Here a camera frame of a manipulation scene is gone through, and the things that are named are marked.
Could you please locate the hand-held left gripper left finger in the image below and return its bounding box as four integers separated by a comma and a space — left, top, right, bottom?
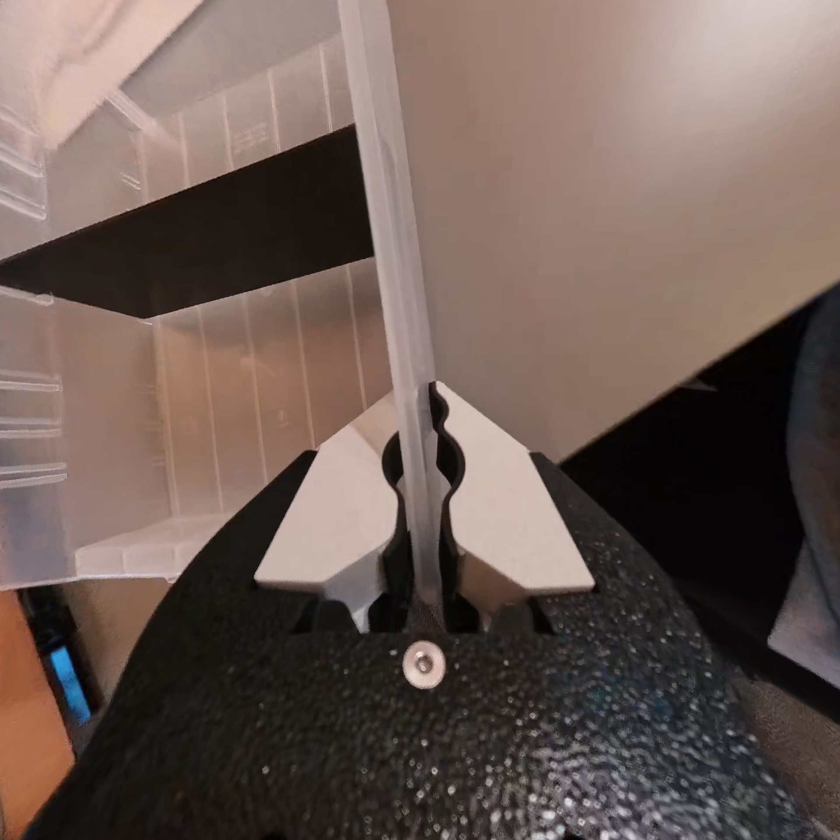
255, 392, 412, 632

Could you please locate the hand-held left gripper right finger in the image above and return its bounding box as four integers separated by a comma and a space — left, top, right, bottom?
428, 382, 595, 632

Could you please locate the clear plastic storage bin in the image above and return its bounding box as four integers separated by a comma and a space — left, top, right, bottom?
0, 0, 448, 603

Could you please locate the small blue object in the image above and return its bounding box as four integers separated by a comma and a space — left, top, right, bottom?
38, 644, 94, 725

